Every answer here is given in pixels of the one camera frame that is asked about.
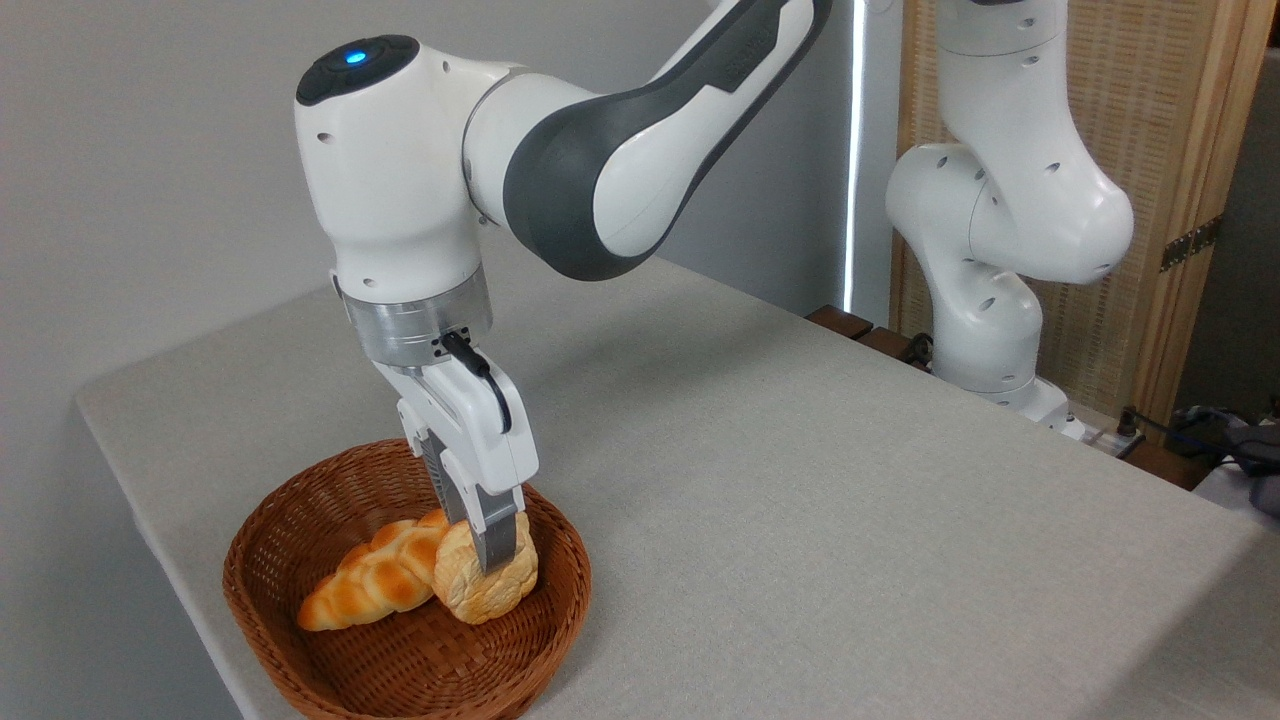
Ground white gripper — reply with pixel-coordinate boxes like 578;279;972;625
372;345;540;574

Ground round pale bread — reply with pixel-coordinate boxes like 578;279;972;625
433;511;540;626

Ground long braided bread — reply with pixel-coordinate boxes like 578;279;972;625
297;508;451;633

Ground brown wicker basket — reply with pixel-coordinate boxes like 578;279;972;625
222;437;593;720

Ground grey tablecloth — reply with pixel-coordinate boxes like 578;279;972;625
75;245;1280;720

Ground bright vertical light strip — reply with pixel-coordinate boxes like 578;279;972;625
843;0;867;313

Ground metal screen hinge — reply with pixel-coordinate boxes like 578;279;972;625
1160;215;1223;273

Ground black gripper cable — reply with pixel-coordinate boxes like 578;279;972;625
440;330;514;436

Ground black cables with plug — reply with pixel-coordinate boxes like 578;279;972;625
1115;405;1280;471

